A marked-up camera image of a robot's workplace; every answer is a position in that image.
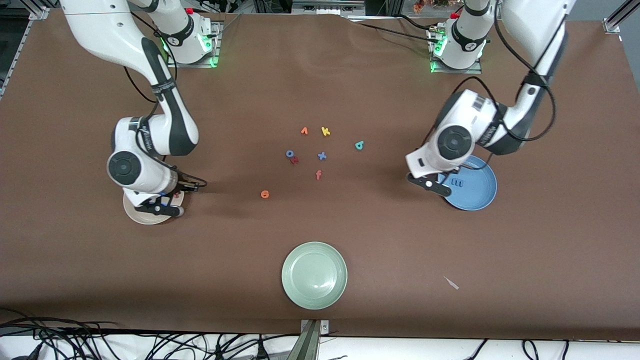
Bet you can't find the blue round plate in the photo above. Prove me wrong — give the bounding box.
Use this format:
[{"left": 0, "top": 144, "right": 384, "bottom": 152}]
[{"left": 437, "top": 155, "right": 498, "bottom": 212}]

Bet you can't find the beige round plate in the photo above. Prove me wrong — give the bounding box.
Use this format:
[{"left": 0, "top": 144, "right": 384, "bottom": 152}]
[{"left": 122, "top": 190, "right": 185, "bottom": 226}]

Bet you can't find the brown table cover sheet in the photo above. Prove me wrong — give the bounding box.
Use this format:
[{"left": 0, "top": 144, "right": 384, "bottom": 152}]
[{"left": 0, "top": 9, "right": 640, "bottom": 342}]

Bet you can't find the pale green round plate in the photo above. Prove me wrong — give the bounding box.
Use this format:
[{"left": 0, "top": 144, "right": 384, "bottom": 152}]
[{"left": 281, "top": 241, "right": 348, "bottom": 311}]

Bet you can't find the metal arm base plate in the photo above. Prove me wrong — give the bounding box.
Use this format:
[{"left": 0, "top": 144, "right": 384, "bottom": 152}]
[
  {"left": 166, "top": 20, "right": 223, "bottom": 69},
  {"left": 430, "top": 27, "right": 483, "bottom": 75}
]

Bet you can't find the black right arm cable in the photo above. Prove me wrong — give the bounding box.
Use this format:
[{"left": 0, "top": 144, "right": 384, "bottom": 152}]
[{"left": 124, "top": 10, "right": 208, "bottom": 190}]

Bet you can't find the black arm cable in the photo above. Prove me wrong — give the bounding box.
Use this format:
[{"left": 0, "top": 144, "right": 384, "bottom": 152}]
[
  {"left": 124, "top": 10, "right": 208, "bottom": 190},
  {"left": 450, "top": 0, "right": 557, "bottom": 143}
]

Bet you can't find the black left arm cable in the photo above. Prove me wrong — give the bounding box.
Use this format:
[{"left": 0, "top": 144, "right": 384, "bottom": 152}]
[{"left": 450, "top": 0, "right": 557, "bottom": 143}]

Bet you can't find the thin black cable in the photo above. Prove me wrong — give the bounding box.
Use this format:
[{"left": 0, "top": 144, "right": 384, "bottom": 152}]
[{"left": 350, "top": 15, "right": 438, "bottom": 46}]

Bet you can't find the grey metal camera mount bracket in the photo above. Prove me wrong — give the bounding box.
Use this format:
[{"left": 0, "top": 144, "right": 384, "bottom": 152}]
[{"left": 286, "top": 319, "right": 330, "bottom": 360}]

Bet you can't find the grey metal frame beam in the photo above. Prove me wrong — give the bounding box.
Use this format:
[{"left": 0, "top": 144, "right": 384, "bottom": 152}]
[{"left": 291, "top": 0, "right": 366, "bottom": 16}]

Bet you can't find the aluminium frame profile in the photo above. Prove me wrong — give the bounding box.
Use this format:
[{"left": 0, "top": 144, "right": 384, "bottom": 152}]
[
  {"left": 602, "top": 0, "right": 640, "bottom": 35},
  {"left": 0, "top": 6, "right": 51, "bottom": 101}
]

